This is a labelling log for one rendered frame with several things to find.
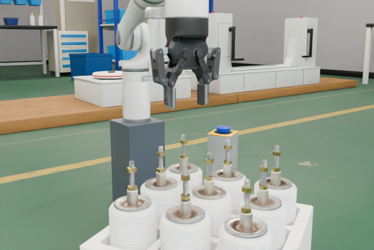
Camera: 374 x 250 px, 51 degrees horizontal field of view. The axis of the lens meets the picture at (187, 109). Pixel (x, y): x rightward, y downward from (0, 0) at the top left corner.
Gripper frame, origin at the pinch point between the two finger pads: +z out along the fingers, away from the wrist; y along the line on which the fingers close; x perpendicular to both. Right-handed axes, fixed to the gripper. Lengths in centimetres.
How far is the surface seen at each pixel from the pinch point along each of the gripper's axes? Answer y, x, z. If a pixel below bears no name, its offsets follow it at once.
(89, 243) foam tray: -14.2, 13.3, 29.2
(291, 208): 26.0, -3.5, 26.5
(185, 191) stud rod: -0.4, -0.1, 17.3
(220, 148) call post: 29.1, 24.3, 19.7
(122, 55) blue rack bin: 223, 474, 12
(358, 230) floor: 67, 3, 47
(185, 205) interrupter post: -0.8, -0.6, 19.8
